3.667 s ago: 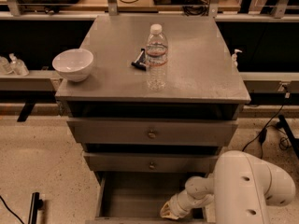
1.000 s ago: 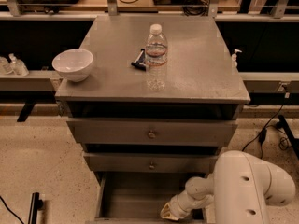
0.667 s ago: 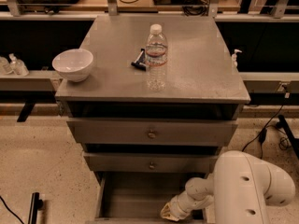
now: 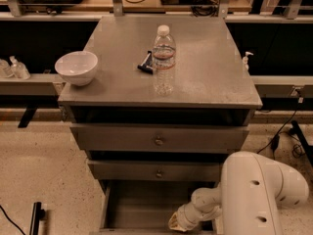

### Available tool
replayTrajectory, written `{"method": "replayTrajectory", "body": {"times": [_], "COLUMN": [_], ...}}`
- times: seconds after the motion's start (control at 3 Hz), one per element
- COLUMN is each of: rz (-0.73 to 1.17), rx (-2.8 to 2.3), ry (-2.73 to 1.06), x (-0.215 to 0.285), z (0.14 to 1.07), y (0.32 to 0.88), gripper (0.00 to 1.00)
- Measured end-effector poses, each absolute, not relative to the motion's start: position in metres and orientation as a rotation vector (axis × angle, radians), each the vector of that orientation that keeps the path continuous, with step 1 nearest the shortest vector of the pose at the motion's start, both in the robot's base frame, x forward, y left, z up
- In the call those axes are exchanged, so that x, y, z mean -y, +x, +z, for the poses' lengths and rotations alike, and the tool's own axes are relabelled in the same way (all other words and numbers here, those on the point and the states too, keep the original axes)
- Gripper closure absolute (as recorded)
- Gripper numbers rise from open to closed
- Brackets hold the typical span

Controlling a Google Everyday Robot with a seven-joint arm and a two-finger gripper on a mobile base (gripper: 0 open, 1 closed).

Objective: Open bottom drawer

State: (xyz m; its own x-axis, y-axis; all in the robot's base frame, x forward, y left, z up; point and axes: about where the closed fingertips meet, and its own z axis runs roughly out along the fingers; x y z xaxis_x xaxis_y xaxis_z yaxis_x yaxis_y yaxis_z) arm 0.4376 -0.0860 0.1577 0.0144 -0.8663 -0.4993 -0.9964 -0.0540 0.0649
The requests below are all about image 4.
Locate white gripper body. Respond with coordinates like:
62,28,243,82
178,203,203,231

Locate grey bottom drawer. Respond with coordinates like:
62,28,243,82
89,180,222,235

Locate grey drawer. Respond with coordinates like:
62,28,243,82
89,180,222,235
88,161,222,181
70,123,248,153

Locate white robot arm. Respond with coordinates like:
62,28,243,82
168,152,309,235

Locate grey middle drawer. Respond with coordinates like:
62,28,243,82
88,161,222,181

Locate grey drawer cabinet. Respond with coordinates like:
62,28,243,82
58,15,264,194

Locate grey top drawer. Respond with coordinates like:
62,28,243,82
70,123,248,153

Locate black stand foot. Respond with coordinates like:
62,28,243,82
29,202,46,235

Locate black table leg right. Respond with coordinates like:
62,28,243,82
291,120,313,166

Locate black and white razor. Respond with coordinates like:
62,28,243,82
137,51,153,74

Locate small white pump bottle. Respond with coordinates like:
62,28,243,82
243,51,254,71

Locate clear plastic water bottle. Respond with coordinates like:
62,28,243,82
152,24,176,96

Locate white bowl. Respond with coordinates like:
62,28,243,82
55,51,98,86

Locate clear sanitizer bottle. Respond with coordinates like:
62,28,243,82
10,56,30,79

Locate clear bottle at left edge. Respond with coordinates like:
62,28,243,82
0,59,14,78

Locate black power cable on floor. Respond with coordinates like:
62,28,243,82
256,96,305,160

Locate black cable bottom left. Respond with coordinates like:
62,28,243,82
0,205,26,235

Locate black coiled cables on shelf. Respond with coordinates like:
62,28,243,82
123,0,220,18

